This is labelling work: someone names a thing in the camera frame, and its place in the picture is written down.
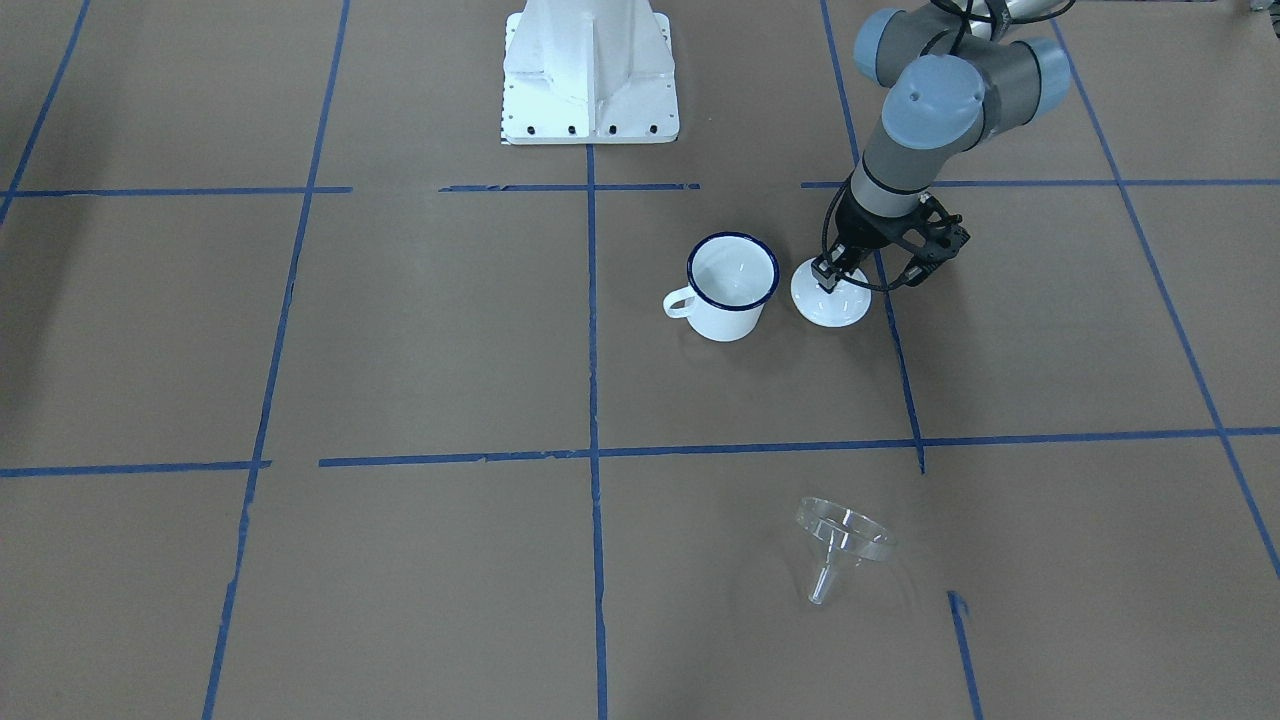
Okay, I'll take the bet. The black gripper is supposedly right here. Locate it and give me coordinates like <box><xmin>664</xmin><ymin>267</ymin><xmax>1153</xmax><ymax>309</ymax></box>
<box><xmin>810</xmin><ymin>184</ymin><xmax>916</xmax><ymax>293</ymax></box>

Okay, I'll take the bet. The clear plastic funnel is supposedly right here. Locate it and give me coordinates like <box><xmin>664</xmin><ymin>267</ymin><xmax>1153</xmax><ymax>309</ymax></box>
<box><xmin>795</xmin><ymin>496</ymin><xmax>899</xmax><ymax>606</ymax></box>

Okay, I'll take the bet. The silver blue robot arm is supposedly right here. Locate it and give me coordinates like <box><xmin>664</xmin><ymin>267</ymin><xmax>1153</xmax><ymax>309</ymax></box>
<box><xmin>810</xmin><ymin>1</ymin><xmax>1070</xmax><ymax>293</ymax></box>

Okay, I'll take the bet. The white enamel cup blue rim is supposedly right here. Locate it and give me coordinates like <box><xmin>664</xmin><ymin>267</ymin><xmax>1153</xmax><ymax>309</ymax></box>
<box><xmin>662</xmin><ymin>232</ymin><xmax>780</xmax><ymax>343</ymax></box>

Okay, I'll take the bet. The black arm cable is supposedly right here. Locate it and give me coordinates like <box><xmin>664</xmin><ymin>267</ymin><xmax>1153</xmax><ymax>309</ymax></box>
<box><xmin>820</xmin><ymin>184</ymin><xmax>906</xmax><ymax>293</ymax></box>

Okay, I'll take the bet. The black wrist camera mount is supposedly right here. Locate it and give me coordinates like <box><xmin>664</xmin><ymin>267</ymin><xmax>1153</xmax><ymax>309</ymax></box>
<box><xmin>891</xmin><ymin>192</ymin><xmax>972</xmax><ymax>287</ymax></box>

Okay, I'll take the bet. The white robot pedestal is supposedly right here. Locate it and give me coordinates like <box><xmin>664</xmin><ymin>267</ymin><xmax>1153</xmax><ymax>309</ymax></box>
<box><xmin>500</xmin><ymin>1</ymin><xmax>681</xmax><ymax>146</ymax></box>

